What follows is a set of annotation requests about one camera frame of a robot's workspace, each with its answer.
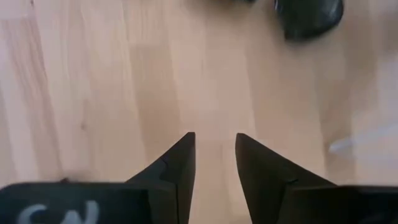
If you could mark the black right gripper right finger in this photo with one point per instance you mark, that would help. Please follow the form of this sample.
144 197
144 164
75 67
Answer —
264 186

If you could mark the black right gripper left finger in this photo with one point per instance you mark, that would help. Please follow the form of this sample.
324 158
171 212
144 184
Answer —
174 186

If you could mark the black oval plate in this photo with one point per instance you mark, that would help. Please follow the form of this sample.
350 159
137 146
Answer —
308 18

